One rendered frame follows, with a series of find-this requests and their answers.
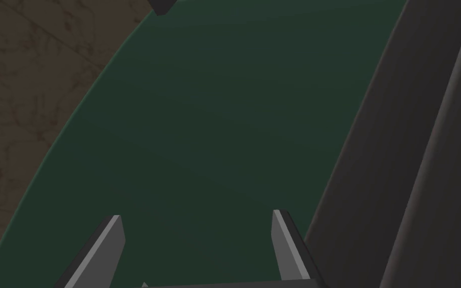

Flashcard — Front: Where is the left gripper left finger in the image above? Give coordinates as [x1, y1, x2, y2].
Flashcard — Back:
[54, 214, 127, 288]

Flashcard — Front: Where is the dark green round rug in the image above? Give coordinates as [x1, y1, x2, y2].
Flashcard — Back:
[0, 0, 409, 288]

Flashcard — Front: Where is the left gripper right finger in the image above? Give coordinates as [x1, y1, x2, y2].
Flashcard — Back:
[270, 209, 320, 282]

